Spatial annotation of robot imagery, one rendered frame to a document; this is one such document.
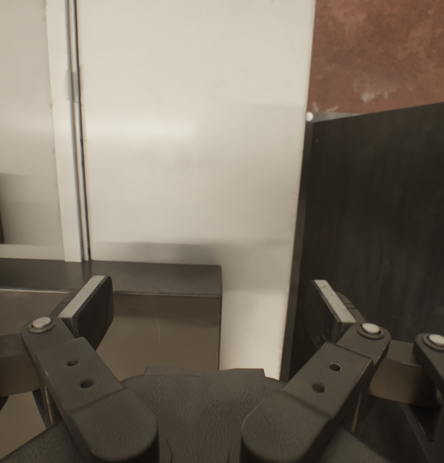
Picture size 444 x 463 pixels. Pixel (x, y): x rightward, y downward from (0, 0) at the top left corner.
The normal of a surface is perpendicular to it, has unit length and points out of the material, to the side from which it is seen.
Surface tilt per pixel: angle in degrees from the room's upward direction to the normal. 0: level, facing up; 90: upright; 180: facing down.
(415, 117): 90
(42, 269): 90
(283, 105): 0
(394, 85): 0
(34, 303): 0
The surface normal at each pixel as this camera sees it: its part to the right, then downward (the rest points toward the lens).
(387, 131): -1.00, -0.02
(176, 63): 0.01, 0.27
